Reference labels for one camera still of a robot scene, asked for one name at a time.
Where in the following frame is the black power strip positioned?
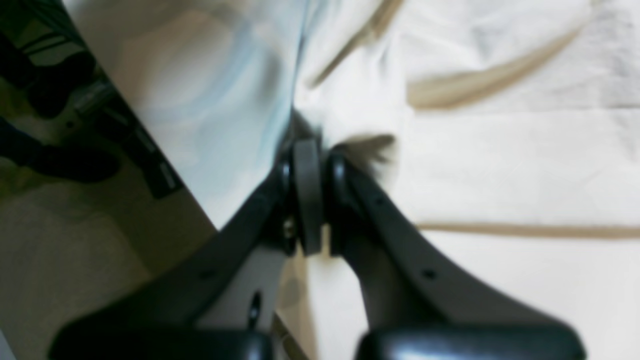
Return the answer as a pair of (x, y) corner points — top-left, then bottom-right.
(94, 105), (185, 199)

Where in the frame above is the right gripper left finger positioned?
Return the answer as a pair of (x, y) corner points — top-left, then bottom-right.
(48, 140), (323, 360)

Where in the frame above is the person's black shoe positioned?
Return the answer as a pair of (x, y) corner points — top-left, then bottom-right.
(26, 52), (97, 119)

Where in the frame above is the grey t-shirt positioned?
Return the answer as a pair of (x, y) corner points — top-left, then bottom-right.
(63, 0), (639, 360)

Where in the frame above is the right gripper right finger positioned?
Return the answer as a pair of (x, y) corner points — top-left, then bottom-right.
(326, 152), (586, 360)

